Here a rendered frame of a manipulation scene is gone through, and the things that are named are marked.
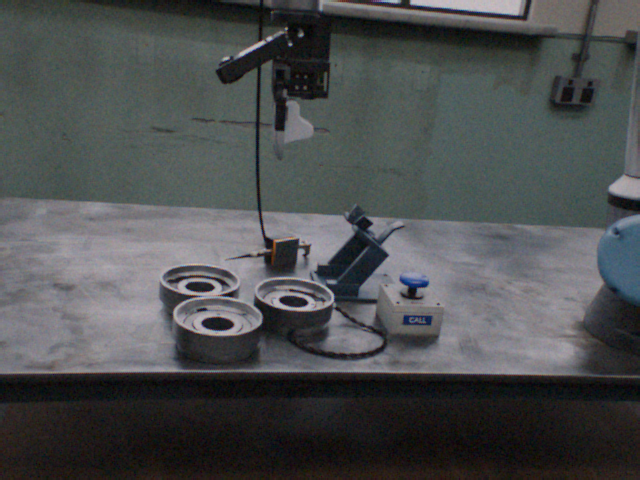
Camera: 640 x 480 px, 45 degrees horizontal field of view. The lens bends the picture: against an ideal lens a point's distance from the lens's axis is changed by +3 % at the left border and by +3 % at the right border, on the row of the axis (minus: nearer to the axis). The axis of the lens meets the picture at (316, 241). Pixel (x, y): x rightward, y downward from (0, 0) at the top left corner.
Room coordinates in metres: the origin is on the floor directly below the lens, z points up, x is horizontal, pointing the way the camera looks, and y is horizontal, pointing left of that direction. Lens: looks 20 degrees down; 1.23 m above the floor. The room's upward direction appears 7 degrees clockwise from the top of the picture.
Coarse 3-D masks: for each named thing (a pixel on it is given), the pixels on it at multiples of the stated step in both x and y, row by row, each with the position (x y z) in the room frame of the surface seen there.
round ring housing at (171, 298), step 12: (192, 264) 0.95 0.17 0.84; (204, 264) 0.96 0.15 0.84; (168, 276) 0.92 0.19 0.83; (216, 276) 0.95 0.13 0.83; (228, 276) 0.94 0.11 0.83; (168, 288) 0.87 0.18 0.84; (180, 288) 0.89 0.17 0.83; (192, 288) 0.92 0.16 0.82; (204, 288) 0.93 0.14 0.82; (216, 288) 0.91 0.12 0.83; (168, 300) 0.87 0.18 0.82; (180, 300) 0.86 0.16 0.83; (168, 312) 0.87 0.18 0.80
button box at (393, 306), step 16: (384, 288) 0.94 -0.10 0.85; (400, 288) 0.95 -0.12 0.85; (384, 304) 0.93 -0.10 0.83; (400, 304) 0.89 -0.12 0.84; (416, 304) 0.90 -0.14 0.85; (432, 304) 0.91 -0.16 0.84; (384, 320) 0.92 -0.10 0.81; (400, 320) 0.89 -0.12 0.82; (416, 320) 0.90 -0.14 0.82; (432, 320) 0.90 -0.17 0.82; (416, 336) 0.90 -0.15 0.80; (432, 336) 0.90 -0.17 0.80
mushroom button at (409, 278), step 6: (402, 276) 0.93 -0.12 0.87; (408, 276) 0.92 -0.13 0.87; (414, 276) 0.92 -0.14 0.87; (420, 276) 0.93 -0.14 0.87; (426, 276) 0.93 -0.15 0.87; (402, 282) 0.92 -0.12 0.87; (408, 282) 0.91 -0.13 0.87; (414, 282) 0.91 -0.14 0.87; (420, 282) 0.91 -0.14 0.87; (426, 282) 0.92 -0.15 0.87; (408, 288) 0.93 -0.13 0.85; (414, 288) 0.93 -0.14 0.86
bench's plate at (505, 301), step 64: (0, 256) 1.00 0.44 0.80; (64, 256) 1.03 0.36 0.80; (128, 256) 1.05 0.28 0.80; (192, 256) 1.08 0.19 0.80; (320, 256) 1.15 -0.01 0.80; (448, 256) 1.23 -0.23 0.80; (512, 256) 1.28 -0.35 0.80; (576, 256) 1.32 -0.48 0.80; (0, 320) 0.81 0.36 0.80; (64, 320) 0.83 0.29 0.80; (128, 320) 0.85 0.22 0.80; (448, 320) 0.96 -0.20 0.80; (512, 320) 0.99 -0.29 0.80; (576, 320) 1.02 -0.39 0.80; (0, 384) 0.70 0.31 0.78; (64, 384) 0.71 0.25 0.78; (128, 384) 0.73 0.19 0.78; (192, 384) 0.74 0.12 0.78; (256, 384) 0.76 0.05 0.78; (320, 384) 0.78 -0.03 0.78; (384, 384) 0.80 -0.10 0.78; (448, 384) 0.82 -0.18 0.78; (512, 384) 0.83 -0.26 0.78; (576, 384) 0.85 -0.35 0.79
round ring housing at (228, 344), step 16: (192, 304) 0.84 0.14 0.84; (208, 304) 0.85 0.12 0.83; (224, 304) 0.86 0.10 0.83; (240, 304) 0.85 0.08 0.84; (176, 320) 0.78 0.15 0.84; (208, 320) 0.82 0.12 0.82; (224, 320) 0.83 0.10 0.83; (256, 320) 0.83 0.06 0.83; (176, 336) 0.78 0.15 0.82; (192, 336) 0.76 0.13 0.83; (208, 336) 0.75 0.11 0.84; (224, 336) 0.76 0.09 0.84; (240, 336) 0.77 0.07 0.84; (256, 336) 0.79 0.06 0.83; (192, 352) 0.77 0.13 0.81; (208, 352) 0.75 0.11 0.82; (224, 352) 0.76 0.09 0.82; (240, 352) 0.77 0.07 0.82
